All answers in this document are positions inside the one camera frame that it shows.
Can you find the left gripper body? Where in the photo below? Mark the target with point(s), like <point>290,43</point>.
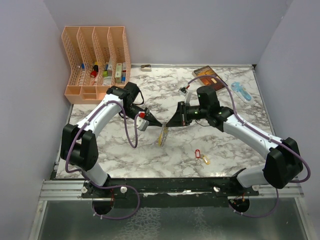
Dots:
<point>133,109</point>

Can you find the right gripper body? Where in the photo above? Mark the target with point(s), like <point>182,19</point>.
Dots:
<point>189,113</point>

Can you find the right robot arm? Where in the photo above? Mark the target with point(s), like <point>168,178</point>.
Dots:
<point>282,162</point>

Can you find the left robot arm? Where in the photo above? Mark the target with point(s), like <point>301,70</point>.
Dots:
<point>79,141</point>

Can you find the paperback book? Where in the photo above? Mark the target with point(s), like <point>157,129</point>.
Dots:
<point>211,78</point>

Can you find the red tag key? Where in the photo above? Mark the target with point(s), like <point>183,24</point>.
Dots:
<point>198,155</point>

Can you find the green white box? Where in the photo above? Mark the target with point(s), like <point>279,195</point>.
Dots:
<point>118,73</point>

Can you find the beige small object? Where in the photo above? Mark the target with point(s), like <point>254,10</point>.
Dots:
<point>146,68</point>

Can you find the green block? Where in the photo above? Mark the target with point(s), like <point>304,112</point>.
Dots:
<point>105,73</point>

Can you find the orange-yellow tag key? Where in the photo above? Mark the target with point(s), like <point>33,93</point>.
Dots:
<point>205,159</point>

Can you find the blue packaged item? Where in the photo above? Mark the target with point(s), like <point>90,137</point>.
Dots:
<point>241,92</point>

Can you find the red black bottle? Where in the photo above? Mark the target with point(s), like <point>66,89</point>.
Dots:
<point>95,71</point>

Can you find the peach desk organizer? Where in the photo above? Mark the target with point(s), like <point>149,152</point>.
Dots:
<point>99,58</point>

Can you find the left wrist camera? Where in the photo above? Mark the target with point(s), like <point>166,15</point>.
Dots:
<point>141,123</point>

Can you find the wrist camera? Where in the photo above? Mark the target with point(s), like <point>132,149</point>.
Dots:
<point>184,91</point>
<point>141,123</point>

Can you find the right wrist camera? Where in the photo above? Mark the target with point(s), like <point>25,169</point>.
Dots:
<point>184,91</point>

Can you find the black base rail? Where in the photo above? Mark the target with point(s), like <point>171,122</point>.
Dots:
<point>168,192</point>

